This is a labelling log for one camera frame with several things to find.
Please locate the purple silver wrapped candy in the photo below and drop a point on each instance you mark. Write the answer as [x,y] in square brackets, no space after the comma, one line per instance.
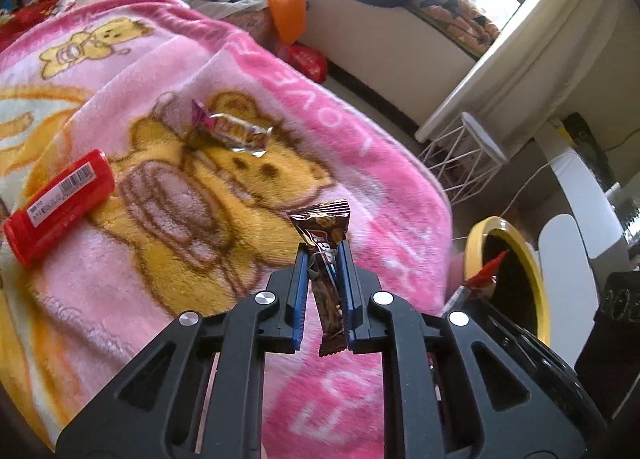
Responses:
[235,131]

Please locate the floral fabric pouf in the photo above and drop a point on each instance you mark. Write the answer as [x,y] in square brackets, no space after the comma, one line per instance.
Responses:
[247,24]

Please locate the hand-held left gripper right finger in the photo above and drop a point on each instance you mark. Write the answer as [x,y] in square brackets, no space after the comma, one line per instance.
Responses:
[346,289]

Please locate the red cloth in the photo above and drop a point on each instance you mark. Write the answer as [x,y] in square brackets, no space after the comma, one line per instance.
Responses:
[35,14]

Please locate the orange plastic bag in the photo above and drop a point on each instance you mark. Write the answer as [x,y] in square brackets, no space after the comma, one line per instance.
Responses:
[287,4]

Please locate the orange patterned blanket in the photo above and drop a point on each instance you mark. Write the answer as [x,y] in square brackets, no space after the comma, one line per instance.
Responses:
[460,14]

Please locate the red plastic bag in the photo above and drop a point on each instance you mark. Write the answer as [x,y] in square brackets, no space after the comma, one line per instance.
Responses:
[305,61]

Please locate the brown snack wrapper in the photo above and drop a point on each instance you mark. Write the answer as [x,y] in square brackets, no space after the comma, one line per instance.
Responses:
[325,234]

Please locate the red cylindrical container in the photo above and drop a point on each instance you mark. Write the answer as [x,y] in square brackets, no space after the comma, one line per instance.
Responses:
[60,204]

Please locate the red white wrapper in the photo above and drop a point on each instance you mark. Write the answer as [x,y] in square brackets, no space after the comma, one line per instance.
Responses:
[486,273]

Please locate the pink printed blanket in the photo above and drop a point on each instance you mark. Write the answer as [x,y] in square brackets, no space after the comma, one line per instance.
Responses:
[150,89]

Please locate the white chair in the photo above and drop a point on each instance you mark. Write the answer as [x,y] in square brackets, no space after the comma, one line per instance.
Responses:
[565,234]

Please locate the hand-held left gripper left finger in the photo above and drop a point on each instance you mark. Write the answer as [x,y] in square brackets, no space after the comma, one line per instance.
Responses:
[299,289]

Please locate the yellow trash bin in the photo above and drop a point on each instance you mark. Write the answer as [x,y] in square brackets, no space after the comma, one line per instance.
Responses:
[540,299]

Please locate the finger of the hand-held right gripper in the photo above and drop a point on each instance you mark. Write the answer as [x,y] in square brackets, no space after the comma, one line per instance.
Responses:
[530,354]

